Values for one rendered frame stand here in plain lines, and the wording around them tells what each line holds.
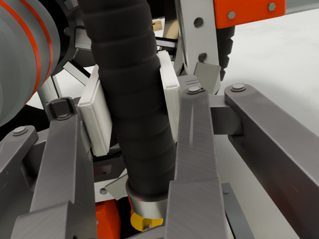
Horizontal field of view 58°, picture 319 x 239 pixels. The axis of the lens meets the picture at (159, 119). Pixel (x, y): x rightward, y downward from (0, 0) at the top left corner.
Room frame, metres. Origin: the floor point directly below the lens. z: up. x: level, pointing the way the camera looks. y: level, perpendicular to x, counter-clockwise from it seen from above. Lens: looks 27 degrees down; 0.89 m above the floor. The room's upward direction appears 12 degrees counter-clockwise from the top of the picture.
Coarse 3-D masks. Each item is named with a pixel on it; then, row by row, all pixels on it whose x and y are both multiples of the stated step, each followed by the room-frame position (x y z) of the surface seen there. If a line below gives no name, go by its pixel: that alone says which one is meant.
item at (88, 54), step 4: (80, 12) 0.78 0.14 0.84; (68, 28) 0.78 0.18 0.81; (68, 32) 0.78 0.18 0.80; (80, 52) 0.83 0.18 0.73; (84, 52) 0.83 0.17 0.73; (88, 52) 0.83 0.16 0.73; (76, 56) 0.83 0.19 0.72; (80, 56) 0.83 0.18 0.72; (84, 56) 0.83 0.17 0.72; (88, 56) 0.83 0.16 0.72; (92, 56) 0.83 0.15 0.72; (76, 60) 0.83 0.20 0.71; (80, 60) 0.83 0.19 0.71; (84, 60) 0.83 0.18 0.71; (88, 60) 0.83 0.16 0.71; (92, 60) 0.83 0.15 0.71; (80, 64) 0.83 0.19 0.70; (84, 64) 0.83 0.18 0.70; (88, 64) 0.83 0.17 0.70; (92, 64) 0.83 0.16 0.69
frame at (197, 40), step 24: (192, 0) 0.37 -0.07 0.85; (192, 24) 0.37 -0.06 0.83; (192, 48) 0.37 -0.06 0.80; (216, 48) 0.37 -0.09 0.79; (192, 72) 0.37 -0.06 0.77; (216, 72) 0.36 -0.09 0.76; (96, 168) 0.41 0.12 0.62; (120, 168) 0.39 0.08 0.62; (96, 192) 0.37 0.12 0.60; (120, 192) 0.37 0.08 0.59
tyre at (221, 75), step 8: (216, 32) 0.45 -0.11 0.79; (224, 32) 0.45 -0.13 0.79; (232, 32) 0.45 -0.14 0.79; (224, 40) 0.45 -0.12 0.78; (232, 40) 0.46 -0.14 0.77; (224, 48) 0.45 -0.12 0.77; (224, 56) 0.45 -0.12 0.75; (224, 64) 0.45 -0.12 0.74; (224, 72) 0.46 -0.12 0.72; (176, 144) 0.45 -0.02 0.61; (120, 152) 0.46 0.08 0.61
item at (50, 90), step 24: (48, 0) 0.52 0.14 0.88; (72, 0) 0.47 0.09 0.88; (168, 0) 0.59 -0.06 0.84; (72, 24) 0.48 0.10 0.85; (168, 24) 0.60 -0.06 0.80; (72, 48) 0.48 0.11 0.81; (168, 48) 0.48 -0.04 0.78; (72, 72) 0.47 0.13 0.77; (48, 96) 0.48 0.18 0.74; (24, 120) 0.61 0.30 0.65; (48, 120) 0.48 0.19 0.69
